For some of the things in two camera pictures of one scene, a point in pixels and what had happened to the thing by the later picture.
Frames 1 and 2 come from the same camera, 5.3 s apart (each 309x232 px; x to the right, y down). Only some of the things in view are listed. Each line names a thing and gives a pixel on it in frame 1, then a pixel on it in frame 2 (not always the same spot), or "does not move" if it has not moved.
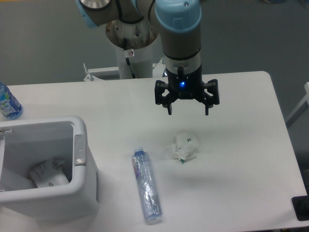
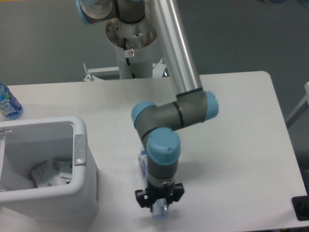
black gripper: (187, 86) -> (154, 193)
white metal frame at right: (300, 108) does not move
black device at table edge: (301, 205) does not move
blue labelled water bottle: (10, 107) does not move
